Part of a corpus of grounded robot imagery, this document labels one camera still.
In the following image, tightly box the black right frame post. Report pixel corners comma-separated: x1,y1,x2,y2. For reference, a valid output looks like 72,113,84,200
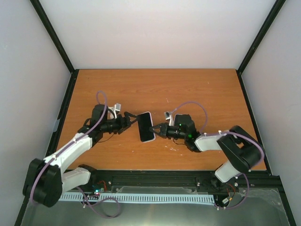
237,0,287,76

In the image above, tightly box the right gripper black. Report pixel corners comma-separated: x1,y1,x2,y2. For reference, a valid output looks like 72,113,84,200
149,122,187,140

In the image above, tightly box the light blue cable duct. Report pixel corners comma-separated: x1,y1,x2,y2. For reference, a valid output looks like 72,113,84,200
57,192,216,205

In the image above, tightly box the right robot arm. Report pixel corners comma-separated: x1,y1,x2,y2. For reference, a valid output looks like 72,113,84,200
150,114,265,183

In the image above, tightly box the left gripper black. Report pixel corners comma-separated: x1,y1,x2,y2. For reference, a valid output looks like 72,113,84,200
102,112,139,135

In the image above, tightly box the white phone case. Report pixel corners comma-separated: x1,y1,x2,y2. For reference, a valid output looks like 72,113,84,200
136,112,156,143

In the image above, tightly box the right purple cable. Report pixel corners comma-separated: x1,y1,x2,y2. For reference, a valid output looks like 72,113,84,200
173,101,265,210

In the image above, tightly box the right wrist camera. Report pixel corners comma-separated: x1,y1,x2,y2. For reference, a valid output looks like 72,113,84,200
164,112,174,126

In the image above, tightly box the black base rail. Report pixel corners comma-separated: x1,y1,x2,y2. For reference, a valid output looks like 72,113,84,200
30,169,283,196

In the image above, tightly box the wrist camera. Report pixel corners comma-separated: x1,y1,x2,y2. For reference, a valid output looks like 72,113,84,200
164,112,174,126
108,103,121,119

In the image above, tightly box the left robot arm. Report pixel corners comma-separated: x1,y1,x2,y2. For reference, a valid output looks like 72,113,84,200
23,104,137,207

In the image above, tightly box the black left frame post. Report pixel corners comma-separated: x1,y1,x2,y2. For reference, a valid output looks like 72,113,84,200
30,0,78,77

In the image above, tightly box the black frame post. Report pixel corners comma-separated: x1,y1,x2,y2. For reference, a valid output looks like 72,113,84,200
30,0,78,77
237,0,287,76

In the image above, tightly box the green led circuit board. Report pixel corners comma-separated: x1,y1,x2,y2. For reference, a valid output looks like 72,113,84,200
94,187,106,195

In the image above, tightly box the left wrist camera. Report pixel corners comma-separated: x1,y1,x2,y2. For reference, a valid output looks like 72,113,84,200
108,103,121,119

